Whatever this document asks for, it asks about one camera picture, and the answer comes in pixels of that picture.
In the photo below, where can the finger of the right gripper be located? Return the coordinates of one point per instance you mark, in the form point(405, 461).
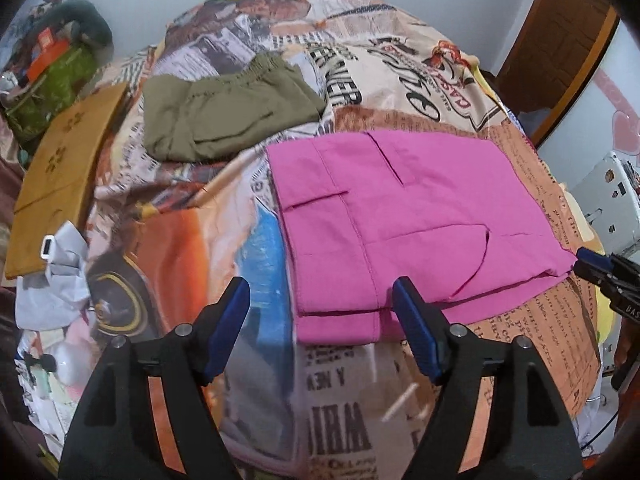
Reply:
point(590, 265)

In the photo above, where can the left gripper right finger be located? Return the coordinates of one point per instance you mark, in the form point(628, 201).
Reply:
point(529, 433)

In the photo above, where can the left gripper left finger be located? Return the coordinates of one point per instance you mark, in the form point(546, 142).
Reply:
point(113, 433)

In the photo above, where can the pink pants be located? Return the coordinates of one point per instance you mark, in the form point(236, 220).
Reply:
point(361, 209)

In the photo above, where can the white device with stickers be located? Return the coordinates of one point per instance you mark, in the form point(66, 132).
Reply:
point(610, 204)

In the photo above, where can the brown wooden door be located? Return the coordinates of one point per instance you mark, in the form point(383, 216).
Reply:
point(557, 50)

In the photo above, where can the wooden folding board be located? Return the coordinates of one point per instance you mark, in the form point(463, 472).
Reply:
point(59, 183)

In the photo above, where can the printed newspaper pattern blanket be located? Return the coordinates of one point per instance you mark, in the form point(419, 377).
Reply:
point(166, 238)

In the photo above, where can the olive green folded pants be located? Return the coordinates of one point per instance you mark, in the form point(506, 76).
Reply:
point(215, 117)

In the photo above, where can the green patterned bag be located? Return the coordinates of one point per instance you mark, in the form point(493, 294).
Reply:
point(29, 115)

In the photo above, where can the orange box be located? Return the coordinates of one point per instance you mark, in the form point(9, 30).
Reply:
point(51, 48)

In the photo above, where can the dark grey plush cushion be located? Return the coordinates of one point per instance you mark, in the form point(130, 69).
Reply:
point(78, 22)

